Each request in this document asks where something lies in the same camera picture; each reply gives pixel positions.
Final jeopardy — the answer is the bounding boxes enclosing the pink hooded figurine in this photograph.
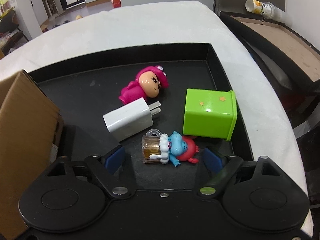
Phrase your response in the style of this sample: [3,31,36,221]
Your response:
[119,65,169,105]

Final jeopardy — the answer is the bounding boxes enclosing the brown cardboard box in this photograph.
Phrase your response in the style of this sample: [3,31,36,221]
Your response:
[1,70,63,239]

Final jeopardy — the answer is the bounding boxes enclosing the white charger plug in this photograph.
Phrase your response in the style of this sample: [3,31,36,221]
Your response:
[103,98,161,142]

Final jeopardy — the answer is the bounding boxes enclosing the black tray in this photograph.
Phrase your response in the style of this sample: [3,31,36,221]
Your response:
[29,43,253,190]

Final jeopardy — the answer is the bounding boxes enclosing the yellow white paper cup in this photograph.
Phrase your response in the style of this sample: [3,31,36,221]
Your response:
[245,0,274,19]

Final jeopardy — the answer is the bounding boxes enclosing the green square cup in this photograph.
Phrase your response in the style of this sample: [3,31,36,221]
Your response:
[183,88,238,141]

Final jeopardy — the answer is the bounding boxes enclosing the blue figurine with beer mug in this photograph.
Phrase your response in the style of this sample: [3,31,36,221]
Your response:
[141,129,199,167]

